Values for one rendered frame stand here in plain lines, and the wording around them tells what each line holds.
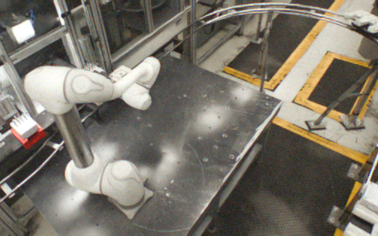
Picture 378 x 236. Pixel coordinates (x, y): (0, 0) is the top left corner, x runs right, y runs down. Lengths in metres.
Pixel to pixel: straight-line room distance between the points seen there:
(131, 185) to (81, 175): 0.24
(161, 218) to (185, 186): 0.21
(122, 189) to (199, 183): 0.45
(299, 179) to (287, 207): 0.26
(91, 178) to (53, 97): 0.53
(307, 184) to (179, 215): 1.27
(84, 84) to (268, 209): 1.78
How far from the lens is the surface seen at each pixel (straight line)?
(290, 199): 2.50
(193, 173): 1.70
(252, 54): 3.64
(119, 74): 2.04
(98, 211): 1.66
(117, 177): 1.41
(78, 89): 1.00
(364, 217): 1.57
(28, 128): 1.69
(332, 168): 2.74
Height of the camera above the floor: 2.14
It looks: 41 degrees down
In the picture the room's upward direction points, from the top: 9 degrees counter-clockwise
